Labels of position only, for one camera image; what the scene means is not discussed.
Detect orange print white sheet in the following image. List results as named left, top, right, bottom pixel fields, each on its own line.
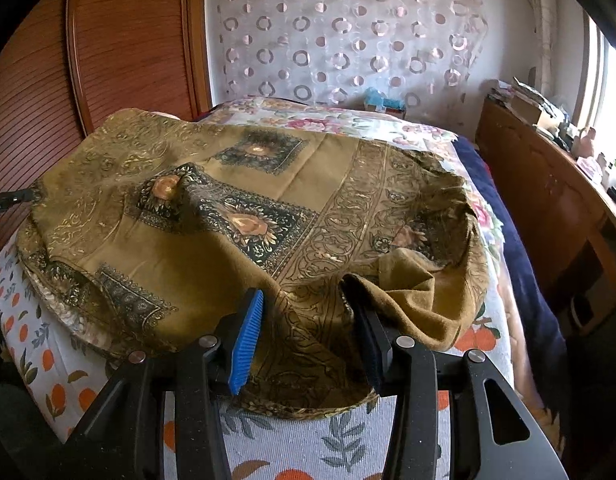
left=0, top=134, right=514, bottom=480

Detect window with wooden frame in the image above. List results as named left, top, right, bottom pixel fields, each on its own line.
left=574, top=13, right=616, bottom=162

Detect brown gold patterned garment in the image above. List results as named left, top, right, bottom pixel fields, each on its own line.
left=16, top=108, right=489, bottom=419

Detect circle patterned sheer curtain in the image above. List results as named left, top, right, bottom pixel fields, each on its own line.
left=205, top=0, right=488, bottom=131

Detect blue bag on box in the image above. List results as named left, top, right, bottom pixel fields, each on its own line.
left=363, top=88, right=406, bottom=119

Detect navy blue blanket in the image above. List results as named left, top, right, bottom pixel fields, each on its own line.
left=452, top=135, right=568, bottom=366

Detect wooden low cabinet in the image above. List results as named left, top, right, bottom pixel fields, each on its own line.
left=475, top=98, right=616, bottom=336

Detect stack of papers and boxes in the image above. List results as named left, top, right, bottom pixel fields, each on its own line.
left=490, top=78, right=567, bottom=133

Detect pink figurine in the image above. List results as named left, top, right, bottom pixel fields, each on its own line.
left=572, top=127, right=596, bottom=159

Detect floral bed blanket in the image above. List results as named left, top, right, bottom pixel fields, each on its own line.
left=199, top=95, right=549, bottom=411

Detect wooden wardrobe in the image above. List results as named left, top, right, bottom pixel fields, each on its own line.
left=0, top=0, right=214, bottom=266

